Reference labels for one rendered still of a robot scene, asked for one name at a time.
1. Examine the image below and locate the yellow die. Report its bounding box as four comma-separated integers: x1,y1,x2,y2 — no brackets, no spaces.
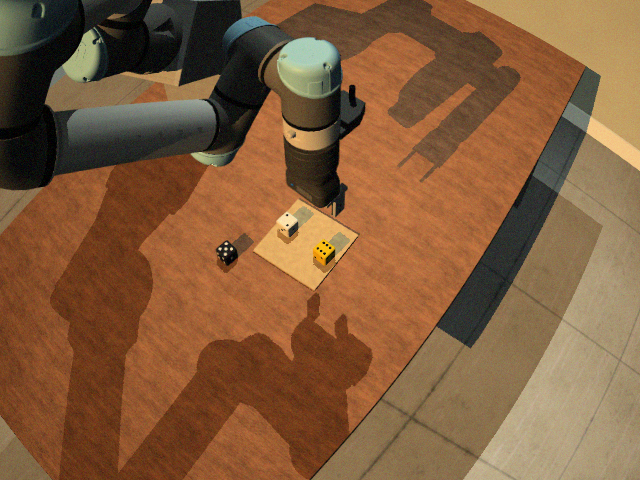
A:
313,239,335,265

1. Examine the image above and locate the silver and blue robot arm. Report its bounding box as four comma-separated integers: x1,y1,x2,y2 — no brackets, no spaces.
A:
0,0,343,190

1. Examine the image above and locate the white die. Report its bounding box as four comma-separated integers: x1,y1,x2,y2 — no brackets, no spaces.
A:
277,212,298,237

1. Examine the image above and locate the tan square mat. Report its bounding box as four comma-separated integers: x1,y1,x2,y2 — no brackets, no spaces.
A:
253,199,358,291

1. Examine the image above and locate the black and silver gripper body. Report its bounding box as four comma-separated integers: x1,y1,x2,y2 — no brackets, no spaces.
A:
283,85,366,208

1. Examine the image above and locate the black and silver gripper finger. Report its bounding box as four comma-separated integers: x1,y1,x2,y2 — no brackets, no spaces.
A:
325,183,348,217

